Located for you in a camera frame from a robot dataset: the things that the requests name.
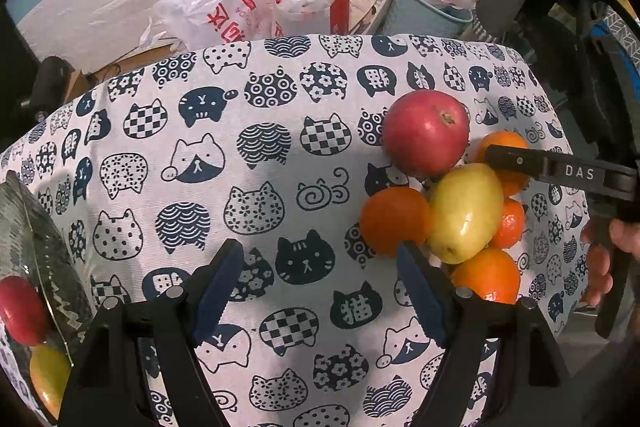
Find green glass plate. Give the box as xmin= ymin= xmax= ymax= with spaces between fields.
xmin=0 ymin=171 xmax=97 ymax=423

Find red apple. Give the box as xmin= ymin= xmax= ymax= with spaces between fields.
xmin=0 ymin=277 xmax=50 ymax=347
xmin=382 ymin=90 xmax=470 ymax=178

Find black speaker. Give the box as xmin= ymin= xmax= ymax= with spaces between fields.
xmin=20 ymin=56 xmax=73 ymax=118

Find large orange front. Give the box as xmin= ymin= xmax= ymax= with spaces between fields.
xmin=450 ymin=248 xmax=521 ymax=305

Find grey blue waste bin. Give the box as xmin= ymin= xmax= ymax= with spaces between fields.
xmin=380 ymin=0 xmax=473 ymax=38

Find yellow green pear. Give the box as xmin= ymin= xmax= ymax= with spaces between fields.
xmin=28 ymin=343 xmax=72 ymax=421

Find small orange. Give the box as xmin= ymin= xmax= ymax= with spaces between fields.
xmin=489 ymin=197 xmax=525 ymax=249
xmin=358 ymin=186 xmax=431 ymax=257

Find cat pattern tablecloth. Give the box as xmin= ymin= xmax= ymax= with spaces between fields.
xmin=1 ymin=35 xmax=570 ymax=426

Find white plastic bag red print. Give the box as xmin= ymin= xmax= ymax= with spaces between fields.
xmin=139 ymin=0 xmax=273 ymax=51

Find right hand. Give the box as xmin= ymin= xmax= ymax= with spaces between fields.
xmin=580 ymin=218 xmax=640 ymax=307

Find blue chair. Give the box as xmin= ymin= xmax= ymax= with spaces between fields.
xmin=591 ymin=6 xmax=639 ymax=70

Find red paper bag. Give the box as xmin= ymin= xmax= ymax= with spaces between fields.
xmin=273 ymin=0 xmax=350 ymax=37

